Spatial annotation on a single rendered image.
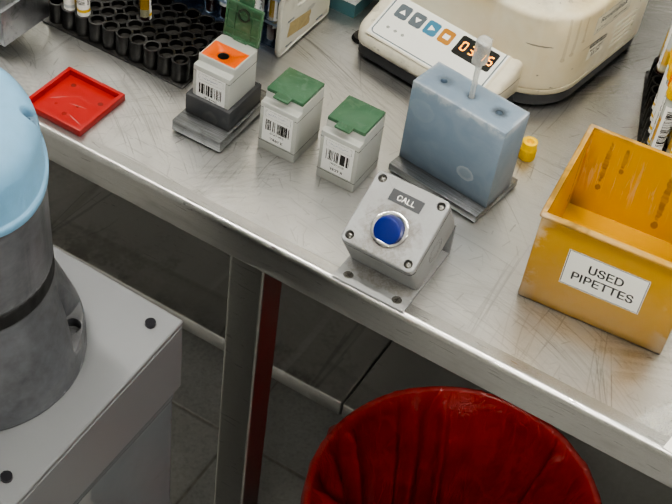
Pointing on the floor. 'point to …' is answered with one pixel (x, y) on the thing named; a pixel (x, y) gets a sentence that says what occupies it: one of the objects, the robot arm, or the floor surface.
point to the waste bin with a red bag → (446, 454)
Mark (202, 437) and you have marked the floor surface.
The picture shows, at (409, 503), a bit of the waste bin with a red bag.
